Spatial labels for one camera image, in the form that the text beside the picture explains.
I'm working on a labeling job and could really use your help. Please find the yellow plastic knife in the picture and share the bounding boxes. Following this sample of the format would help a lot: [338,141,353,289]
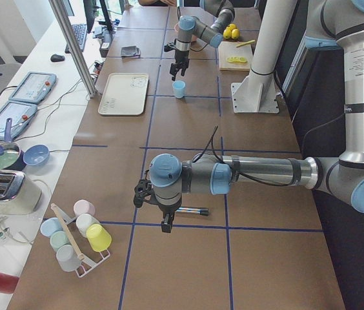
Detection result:
[236,39,256,48]

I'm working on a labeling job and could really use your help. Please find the black computer mouse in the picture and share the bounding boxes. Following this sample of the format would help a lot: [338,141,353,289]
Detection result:
[50,54,65,63]

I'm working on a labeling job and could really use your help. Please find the lemon slices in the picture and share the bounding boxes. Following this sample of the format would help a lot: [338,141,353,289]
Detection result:
[226,56,248,64]

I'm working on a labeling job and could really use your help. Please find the wooden cutting board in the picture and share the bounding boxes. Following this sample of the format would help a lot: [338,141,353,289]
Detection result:
[218,41,253,71]

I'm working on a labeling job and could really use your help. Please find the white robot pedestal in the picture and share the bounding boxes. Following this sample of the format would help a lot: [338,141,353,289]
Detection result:
[231,0,297,114]

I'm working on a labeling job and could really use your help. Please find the aluminium frame post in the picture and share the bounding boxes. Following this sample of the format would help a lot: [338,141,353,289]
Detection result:
[48,0,97,98]

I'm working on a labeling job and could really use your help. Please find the teach pendant near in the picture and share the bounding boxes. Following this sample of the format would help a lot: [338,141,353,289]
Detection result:
[0,101,37,141]

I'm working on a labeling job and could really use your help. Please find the grey cup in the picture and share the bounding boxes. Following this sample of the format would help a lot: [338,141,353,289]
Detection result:
[56,244,81,272]

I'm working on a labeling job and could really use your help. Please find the yellow lemon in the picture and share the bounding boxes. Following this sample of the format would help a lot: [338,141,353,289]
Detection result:
[227,23,237,31]
[231,28,240,40]
[223,28,232,40]

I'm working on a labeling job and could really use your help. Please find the cream bear tray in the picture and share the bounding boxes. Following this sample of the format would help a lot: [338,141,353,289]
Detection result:
[98,73,149,116]

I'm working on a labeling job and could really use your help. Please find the teach pendant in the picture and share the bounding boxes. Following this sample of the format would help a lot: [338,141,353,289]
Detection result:
[0,101,37,141]
[9,72,57,105]

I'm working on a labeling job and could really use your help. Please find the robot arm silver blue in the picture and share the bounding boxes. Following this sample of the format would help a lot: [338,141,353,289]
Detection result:
[164,1,235,81]
[134,1,364,233]

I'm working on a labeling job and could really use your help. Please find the white toaster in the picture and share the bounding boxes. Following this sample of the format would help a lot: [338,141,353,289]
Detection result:
[0,170,41,215]

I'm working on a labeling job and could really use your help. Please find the grey folded cloth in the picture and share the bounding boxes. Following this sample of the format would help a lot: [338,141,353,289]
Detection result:
[121,45,141,58]

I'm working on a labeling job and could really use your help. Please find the blue saucepan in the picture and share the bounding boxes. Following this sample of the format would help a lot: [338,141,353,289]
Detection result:
[0,118,26,171]

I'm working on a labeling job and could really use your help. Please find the pink cup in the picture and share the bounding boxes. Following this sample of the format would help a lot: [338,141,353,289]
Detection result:
[73,200,96,217]

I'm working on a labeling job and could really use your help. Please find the light blue plastic cup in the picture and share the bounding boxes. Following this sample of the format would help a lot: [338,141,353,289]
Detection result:
[172,80,186,99]

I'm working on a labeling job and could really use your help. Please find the white cup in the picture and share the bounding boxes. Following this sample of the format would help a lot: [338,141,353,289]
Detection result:
[76,213,100,238]

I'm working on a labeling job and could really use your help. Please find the light blue cup on rack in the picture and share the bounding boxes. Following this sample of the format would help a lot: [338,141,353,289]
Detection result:
[40,217,63,238]

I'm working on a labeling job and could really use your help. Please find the mint green cup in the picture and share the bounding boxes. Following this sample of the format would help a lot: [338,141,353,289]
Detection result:
[50,231,70,252]

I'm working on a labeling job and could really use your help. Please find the yellow cup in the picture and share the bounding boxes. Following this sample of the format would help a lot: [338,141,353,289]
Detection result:
[86,223,112,252]

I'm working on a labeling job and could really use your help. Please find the white cup rack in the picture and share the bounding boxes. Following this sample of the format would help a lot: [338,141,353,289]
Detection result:
[50,203,112,278]

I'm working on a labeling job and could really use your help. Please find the blue bowl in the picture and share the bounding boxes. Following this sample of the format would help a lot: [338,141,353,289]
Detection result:
[23,145,50,166]

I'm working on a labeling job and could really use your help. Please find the teach pendant far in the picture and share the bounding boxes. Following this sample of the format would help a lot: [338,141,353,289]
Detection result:
[9,72,57,105]

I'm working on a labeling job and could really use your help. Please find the pink bowl of ice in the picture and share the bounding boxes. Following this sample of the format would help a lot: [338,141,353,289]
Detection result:
[174,23,197,43]

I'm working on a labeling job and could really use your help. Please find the steel muddler black tip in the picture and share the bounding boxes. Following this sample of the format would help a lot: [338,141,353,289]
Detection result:
[176,207,209,216]

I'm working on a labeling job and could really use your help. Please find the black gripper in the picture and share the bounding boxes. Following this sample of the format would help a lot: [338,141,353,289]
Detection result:
[158,200,182,233]
[170,49,189,81]

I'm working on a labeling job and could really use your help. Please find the black keyboard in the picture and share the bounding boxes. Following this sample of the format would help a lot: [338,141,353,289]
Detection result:
[71,23,87,52]

